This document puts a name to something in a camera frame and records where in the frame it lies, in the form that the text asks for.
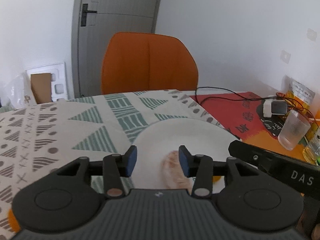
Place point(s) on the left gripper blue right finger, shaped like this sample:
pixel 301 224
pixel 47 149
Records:
pixel 200 167

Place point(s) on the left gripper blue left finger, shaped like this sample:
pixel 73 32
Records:
pixel 115 167

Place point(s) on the peeled mandarin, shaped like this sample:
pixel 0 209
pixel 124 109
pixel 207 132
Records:
pixel 172 174

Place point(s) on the small orange kumquat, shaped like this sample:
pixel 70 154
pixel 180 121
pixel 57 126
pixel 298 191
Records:
pixel 216 179

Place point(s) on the orange mandarin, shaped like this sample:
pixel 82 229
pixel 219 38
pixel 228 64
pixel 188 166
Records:
pixel 14 225

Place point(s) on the person's right hand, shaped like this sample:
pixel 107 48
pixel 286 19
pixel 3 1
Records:
pixel 308 224

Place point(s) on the clear plastic bottle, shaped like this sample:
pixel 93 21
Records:
pixel 311 151

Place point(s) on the white ceramic bowl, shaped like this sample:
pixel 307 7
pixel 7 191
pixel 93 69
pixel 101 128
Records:
pixel 160 160

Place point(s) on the clear ribbed glass cup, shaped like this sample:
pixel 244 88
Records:
pixel 295 127

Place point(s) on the orange red cartoon table mat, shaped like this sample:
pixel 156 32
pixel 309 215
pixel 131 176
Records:
pixel 244 118

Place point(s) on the white power adapter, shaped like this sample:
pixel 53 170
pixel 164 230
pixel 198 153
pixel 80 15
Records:
pixel 274 107

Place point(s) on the yellow snack bag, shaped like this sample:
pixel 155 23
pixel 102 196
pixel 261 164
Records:
pixel 298 94

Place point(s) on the patterned white tablecloth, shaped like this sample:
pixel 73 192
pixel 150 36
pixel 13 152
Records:
pixel 36 140

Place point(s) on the orange chair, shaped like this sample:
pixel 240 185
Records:
pixel 135 62

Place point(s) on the white foam packaging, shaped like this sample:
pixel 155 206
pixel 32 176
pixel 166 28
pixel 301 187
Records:
pixel 58 79

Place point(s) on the brown cardboard piece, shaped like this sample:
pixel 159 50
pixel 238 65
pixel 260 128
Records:
pixel 41 87

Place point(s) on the clear plastic bag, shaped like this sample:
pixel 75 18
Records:
pixel 17 94

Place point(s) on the grey door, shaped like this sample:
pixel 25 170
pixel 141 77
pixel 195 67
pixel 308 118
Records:
pixel 89 43

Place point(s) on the white wall socket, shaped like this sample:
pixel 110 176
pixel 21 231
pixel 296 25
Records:
pixel 285 56

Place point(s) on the black door handle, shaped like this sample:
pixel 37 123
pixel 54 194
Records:
pixel 84 12

